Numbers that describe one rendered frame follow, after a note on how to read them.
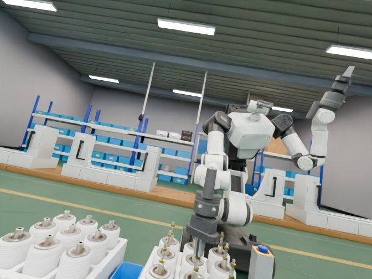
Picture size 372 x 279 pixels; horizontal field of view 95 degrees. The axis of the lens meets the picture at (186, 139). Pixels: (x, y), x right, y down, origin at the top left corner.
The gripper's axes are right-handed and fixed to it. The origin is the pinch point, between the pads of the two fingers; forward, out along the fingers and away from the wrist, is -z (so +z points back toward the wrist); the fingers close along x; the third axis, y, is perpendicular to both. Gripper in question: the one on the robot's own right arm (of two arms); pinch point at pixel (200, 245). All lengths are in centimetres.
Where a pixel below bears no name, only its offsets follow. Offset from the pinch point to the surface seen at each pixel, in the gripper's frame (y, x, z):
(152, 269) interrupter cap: 8.2, 11.7, -10.5
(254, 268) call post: -27.8, -12.4, -10.9
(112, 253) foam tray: 5.5, 38.1, -18.0
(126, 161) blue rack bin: -271, 441, -2
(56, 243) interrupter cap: 27, 43, -11
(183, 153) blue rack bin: -368, 298, 55
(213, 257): -21.6, 3.6, -11.7
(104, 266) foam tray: 12.2, 32.4, -18.1
